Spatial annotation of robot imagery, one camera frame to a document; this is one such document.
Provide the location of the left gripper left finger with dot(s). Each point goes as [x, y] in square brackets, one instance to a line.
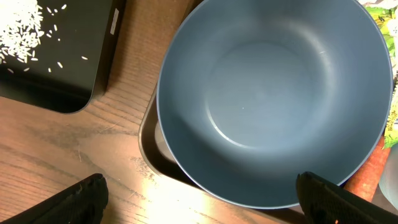
[81, 203]

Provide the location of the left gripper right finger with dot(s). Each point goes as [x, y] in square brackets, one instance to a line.
[324, 202]

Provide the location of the light blue bowl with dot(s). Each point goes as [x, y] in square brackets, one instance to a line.
[388, 181]

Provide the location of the dark blue plate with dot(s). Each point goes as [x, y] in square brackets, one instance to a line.
[264, 102]

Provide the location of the pile of white rice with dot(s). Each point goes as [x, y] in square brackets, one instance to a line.
[35, 35]

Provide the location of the orange carrot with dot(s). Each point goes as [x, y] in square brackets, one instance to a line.
[365, 181]

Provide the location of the black rectangular bin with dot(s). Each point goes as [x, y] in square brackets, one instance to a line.
[70, 91]

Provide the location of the crumpled white tissue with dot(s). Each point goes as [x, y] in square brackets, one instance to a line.
[385, 4]

